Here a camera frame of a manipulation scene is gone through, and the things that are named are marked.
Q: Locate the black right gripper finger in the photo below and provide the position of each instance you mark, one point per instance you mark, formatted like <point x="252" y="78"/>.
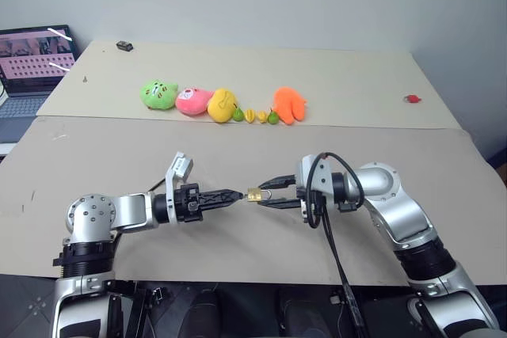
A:
<point x="279" y="182"/>
<point x="281" y="203"/>

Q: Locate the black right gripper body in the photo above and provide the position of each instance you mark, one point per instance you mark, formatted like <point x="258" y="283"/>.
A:
<point x="298" y="192"/>

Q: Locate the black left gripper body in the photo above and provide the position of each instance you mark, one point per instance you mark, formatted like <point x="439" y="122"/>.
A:
<point x="190" y="204"/>

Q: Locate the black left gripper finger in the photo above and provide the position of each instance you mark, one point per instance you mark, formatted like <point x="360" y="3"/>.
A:
<point x="222" y="194"/>
<point x="218" y="203"/>

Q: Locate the brass padlock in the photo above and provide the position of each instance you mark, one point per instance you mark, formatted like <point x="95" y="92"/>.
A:
<point x="255" y="194"/>

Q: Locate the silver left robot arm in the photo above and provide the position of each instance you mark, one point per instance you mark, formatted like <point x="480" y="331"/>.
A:
<point x="130" y="211"/>

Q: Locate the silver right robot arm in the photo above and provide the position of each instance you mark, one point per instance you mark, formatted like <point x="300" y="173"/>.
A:
<point x="408" y="211"/>

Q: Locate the small red padlock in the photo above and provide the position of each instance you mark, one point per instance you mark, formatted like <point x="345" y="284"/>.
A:
<point x="412" y="99"/>

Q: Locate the small green toy pear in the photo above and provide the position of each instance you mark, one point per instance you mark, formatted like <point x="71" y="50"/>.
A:
<point x="273" y="117"/>
<point x="237" y="115"/>

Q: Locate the small yellow toy starfruit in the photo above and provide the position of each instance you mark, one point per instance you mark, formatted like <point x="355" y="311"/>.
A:
<point x="250" y="116"/>
<point x="262" y="117"/>

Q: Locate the orange plush toy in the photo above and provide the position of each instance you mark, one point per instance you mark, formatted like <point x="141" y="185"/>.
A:
<point x="290" y="104"/>

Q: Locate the yellow plush toy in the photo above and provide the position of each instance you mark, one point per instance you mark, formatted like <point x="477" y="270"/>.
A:
<point x="222" y="106"/>

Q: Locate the pink plush toy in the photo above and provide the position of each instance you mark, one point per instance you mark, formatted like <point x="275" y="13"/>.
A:
<point x="192" y="102"/>

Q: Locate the green plush toy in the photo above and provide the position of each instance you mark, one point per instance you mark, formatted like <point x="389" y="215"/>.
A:
<point x="157" y="94"/>

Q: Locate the small black box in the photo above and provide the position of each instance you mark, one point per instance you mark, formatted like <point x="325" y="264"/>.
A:
<point x="124" y="46"/>

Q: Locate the grey laptop computer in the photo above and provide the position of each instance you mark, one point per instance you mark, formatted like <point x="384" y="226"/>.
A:
<point x="31" y="65"/>

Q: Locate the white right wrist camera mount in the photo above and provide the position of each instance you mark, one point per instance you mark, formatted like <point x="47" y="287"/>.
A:
<point x="307" y="168"/>

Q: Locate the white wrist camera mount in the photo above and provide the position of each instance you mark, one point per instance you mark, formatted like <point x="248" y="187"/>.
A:
<point x="307" y="168"/>
<point x="178" y="165"/>

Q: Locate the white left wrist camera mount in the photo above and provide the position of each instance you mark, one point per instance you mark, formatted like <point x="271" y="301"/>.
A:
<point x="178" y="165"/>

